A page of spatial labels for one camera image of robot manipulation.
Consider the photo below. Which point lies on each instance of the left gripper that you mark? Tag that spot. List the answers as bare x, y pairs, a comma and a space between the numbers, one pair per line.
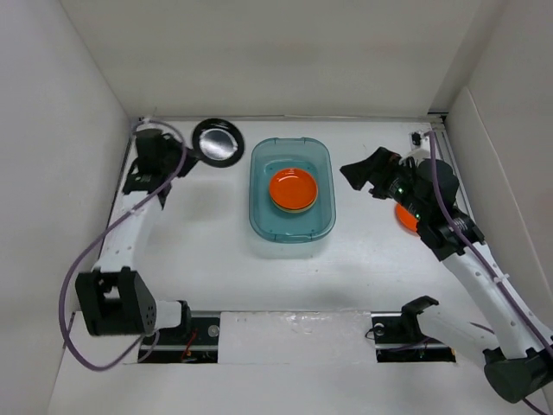
173, 143

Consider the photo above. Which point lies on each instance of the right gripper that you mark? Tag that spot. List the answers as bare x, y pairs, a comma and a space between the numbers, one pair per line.
372, 168

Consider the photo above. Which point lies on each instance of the black plate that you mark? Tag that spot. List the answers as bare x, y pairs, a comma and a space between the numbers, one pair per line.
218, 142

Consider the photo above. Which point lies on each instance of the orange plate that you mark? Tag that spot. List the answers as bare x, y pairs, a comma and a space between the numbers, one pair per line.
293, 187
405, 219

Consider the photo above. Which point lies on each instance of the green plate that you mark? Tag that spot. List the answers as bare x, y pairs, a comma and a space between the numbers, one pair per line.
294, 210

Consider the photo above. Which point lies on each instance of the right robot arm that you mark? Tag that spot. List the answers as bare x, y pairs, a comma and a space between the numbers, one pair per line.
516, 356

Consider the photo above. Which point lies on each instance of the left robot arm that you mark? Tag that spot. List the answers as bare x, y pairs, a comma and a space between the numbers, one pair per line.
113, 297

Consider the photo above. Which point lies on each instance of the teal transparent plastic bin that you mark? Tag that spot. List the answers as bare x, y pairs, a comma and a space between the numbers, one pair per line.
271, 222

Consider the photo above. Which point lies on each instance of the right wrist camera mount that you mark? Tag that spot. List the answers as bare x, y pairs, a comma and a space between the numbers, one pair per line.
419, 145

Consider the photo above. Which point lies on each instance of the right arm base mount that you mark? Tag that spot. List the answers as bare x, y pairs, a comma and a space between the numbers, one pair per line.
398, 339

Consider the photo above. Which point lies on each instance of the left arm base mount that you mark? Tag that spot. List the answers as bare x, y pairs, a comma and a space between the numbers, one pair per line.
200, 345

